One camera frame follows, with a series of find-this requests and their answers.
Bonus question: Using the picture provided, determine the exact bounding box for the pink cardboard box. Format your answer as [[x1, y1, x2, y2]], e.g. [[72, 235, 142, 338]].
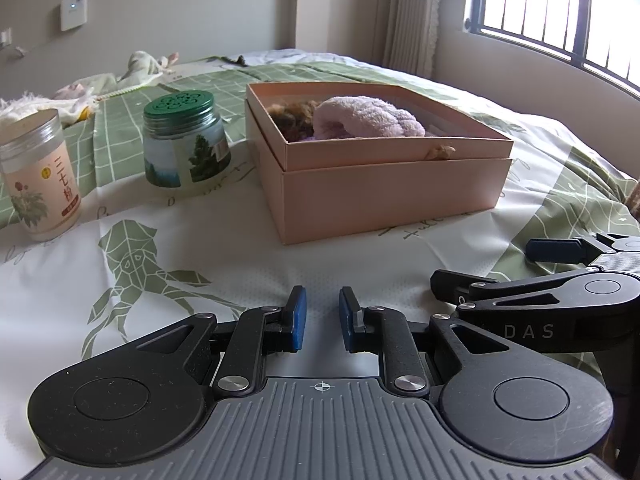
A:
[[244, 81, 515, 246]]

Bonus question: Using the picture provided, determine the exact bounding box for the brown furry tail toy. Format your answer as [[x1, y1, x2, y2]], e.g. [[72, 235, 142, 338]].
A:
[[265, 100, 323, 141]]

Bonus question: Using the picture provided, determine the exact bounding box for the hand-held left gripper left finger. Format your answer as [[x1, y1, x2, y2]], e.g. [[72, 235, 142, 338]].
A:
[[135, 285, 308, 395]]

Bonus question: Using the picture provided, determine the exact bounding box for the white wall control panel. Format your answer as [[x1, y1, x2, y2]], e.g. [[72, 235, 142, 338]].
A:
[[60, 0, 88, 32]]

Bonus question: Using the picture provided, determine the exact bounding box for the pale green plush toy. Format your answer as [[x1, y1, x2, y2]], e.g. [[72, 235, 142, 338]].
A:
[[117, 51, 180, 86]]

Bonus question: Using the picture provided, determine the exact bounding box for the purple fluffy cloth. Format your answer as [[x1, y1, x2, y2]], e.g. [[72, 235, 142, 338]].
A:
[[312, 96, 426, 140]]

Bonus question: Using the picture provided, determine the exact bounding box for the white curtain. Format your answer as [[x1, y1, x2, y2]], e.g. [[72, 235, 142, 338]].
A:
[[372, 0, 443, 78]]

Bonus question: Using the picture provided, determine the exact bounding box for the white fluffy cloth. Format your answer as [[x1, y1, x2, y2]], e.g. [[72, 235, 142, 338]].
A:
[[0, 72, 121, 126]]

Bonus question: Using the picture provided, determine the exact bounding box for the window with bars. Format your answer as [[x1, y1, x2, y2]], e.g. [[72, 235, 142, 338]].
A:
[[462, 0, 640, 98]]

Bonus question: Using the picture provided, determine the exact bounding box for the glass jar with green lid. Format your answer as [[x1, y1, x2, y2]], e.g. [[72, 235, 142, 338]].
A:
[[142, 90, 232, 187]]

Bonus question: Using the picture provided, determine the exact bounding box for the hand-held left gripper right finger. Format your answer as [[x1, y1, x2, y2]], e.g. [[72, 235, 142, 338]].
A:
[[338, 286, 506, 395]]

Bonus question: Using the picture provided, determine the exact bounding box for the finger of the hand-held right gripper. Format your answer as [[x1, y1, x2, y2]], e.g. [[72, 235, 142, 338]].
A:
[[431, 269, 588, 318], [526, 232, 640, 265]]

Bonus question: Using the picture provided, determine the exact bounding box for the white floral print jar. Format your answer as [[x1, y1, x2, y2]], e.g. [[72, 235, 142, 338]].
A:
[[0, 108, 82, 242]]

